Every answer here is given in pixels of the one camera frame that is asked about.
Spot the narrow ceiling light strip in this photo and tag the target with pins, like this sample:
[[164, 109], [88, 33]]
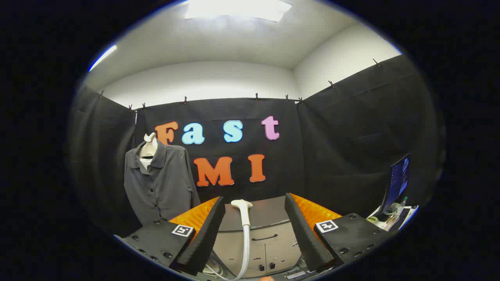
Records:
[[102, 57]]

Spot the computer monitor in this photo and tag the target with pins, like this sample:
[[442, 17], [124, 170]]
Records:
[[398, 181]]

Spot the grey button shirt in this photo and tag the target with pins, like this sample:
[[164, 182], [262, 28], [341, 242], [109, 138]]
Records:
[[168, 183]]

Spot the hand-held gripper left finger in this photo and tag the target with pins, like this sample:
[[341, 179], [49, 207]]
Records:
[[209, 234]]

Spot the cluttered white desk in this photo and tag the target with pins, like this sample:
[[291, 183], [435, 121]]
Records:
[[394, 222]]

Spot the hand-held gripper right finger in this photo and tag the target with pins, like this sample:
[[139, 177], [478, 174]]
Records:
[[302, 234]]

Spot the grey cabinet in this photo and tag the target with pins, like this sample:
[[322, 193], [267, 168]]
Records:
[[269, 212]]

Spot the white mannequin torso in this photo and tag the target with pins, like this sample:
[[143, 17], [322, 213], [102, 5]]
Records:
[[149, 147]]

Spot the rectangular ceiling light panel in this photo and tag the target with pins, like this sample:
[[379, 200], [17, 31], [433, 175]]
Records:
[[238, 8]]

